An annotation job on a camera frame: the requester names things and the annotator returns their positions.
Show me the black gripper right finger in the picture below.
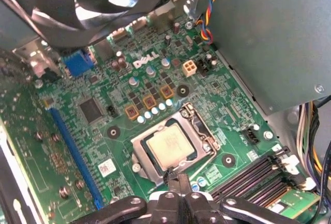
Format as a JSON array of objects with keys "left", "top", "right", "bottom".
[{"left": 178, "top": 173, "right": 295, "bottom": 224}]

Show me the grey power supply unit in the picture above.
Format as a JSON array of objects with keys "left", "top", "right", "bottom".
[{"left": 193, "top": 0, "right": 331, "bottom": 116}]

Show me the blue motherboard port block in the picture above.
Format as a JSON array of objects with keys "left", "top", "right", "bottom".
[{"left": 62, "top": 50, "right": 95, "bottom": 78}]

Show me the blue expansion slot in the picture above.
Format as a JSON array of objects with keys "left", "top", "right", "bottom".
[{"left": 48, "top": 106, "right": 106, "bottom": 211}]

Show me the black case fan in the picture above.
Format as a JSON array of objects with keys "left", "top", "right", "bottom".
[{"left": 0, "top": 0, "right": 171, "bottom": 49}]

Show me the small square silver CPU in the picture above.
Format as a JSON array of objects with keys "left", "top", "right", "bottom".
[{"left": 146, "top": 125, "right": 196, "bottom": 172}]

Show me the white four pin connector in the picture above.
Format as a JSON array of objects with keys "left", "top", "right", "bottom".
[{"left": 182, "top": 59, "right": 198, "bottom": 78}]

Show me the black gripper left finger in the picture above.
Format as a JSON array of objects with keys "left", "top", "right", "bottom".
[{"left": 71, "top": 170, "right": 186, "bottom": 224}]

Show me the green motherboard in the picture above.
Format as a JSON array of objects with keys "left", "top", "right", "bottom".
[{"left": 33, "top": 14, "right": 321, "bottom": 219}]

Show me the black RAM slot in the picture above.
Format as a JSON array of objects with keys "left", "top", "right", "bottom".
[
  {"left": 210, "top": 154, "right": 282, "bottom": 199},
  {"left": 232, "top": 172, "right": 294, "bottom": 208}
]

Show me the metal socket cover frame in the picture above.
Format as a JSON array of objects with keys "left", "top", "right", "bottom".
[{"left": 130, "top": 111, "right": 218, "bottom": 185}]

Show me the black open PC case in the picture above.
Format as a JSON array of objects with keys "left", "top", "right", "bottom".
[{"left": 0, "top": 0, "right": 331, "bottom": 224}]

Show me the brown black wire bundle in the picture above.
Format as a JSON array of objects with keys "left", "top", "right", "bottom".
[{"left": 296, "top": 101, "right": 331, "bottom": 191}]

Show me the thin metal locking lever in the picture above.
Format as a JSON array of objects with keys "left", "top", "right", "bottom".
[{"left": 180, "top": 102, "right": 222, "bottom": 157}]

